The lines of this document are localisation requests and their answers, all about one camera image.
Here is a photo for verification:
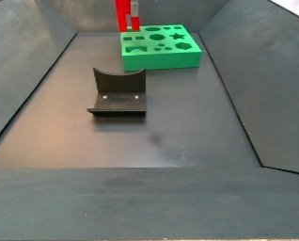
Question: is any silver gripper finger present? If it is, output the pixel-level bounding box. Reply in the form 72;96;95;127
131;0;139;19

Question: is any red double-square block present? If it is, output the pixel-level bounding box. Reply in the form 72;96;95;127
115;0;140;32

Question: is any green shape-sorting board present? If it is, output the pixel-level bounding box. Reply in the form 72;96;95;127
120;24;203;72

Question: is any black curved holder stand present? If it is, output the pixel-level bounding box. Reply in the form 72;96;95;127
87;69;147;116

